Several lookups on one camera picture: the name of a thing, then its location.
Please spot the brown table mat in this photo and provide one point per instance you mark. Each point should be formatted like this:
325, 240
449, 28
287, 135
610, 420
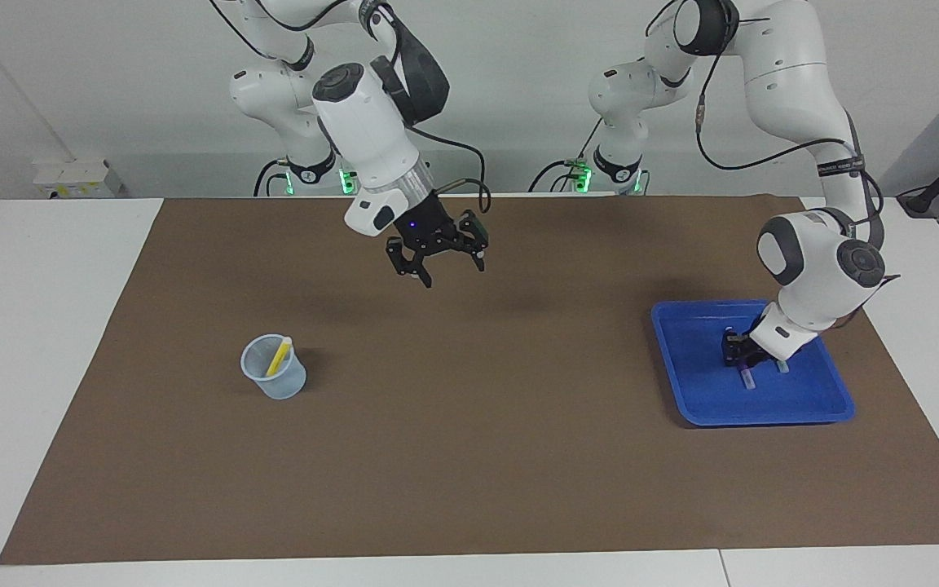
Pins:
469, 424

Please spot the yellow pen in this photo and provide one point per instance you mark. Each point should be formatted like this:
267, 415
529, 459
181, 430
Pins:
278, 359

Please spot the purple pen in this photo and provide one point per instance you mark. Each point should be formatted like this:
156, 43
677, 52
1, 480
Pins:
748, 380

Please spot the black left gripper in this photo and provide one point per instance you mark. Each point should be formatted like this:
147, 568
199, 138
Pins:
755, 349

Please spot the translucent plastic cup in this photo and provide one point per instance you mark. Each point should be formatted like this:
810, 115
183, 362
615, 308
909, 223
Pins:
282, 385

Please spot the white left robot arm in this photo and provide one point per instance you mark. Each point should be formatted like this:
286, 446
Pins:
787, 90

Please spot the blue plastic tray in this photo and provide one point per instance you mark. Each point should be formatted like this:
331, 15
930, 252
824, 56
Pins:
706, 391

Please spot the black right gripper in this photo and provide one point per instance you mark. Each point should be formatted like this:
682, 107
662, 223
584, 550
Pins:
429, 228

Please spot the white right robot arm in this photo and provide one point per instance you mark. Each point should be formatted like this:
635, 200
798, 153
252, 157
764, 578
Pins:
372, 130

